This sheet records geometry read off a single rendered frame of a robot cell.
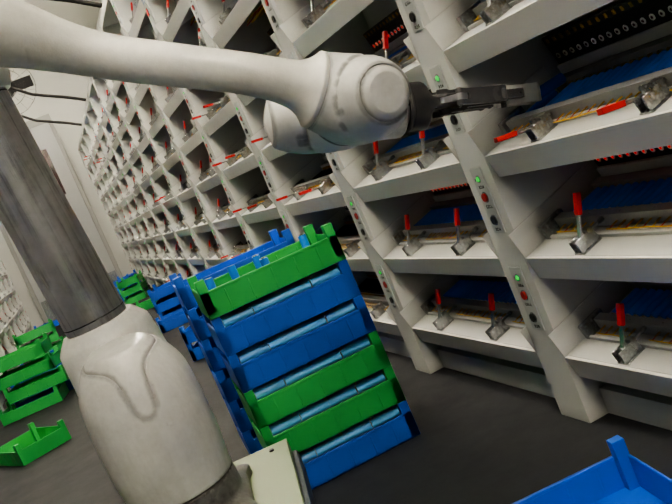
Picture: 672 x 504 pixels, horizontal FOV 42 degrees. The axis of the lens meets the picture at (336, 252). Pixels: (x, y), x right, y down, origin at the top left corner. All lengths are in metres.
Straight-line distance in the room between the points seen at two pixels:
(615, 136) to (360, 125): 0.34
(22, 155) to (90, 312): 0.25
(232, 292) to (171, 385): 0.59
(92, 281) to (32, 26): 0.39
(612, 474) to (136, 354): 0.70
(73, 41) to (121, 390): 0.46
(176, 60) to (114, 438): 0.49
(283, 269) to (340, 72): 0.72
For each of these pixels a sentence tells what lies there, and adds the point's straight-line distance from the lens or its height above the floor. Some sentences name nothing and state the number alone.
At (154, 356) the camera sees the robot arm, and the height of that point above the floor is 0.46.
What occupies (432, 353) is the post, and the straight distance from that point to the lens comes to 2.25.
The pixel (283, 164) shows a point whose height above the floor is 0.62.
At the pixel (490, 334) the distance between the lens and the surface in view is 1.82.
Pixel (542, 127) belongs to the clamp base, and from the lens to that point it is 1.38.
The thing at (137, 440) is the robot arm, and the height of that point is 0.37.
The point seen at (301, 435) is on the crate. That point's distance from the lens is 1.82.
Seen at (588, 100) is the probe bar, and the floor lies 0.54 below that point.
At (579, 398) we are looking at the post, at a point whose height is 0.05.
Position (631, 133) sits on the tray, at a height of 0.49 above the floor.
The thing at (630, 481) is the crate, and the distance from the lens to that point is 1.37.
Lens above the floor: 0.62
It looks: 7 degrees down
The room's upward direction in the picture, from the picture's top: 23 degrees counter-clockwise
